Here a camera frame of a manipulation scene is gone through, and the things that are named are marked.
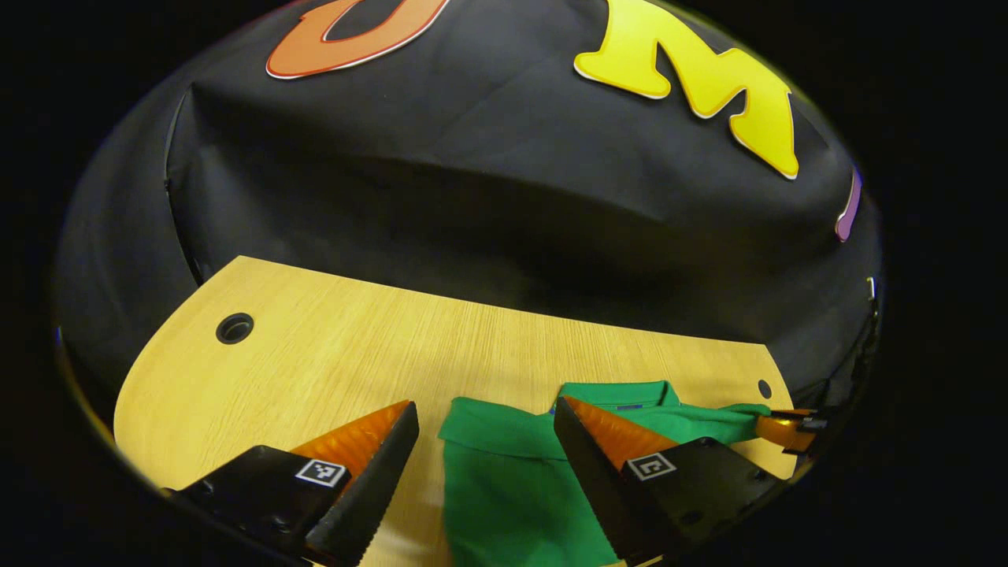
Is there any green T-shirt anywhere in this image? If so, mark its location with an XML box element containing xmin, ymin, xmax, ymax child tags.
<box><xmin>437</xmin><ymin>380</ymin><xmax>773</xmax><ymax>567</ymax></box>

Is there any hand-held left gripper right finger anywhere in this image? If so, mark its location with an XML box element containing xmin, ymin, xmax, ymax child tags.
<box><xmin>554</xmin><ymin>395</ymin><xmax>788</xmax><ymax>564</ymax></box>

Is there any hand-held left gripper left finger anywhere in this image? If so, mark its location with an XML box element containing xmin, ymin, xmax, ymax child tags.
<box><xmin>161</xmin><ymin>399</ymin><xmax>421</xmax><ymax>566</ymax></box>

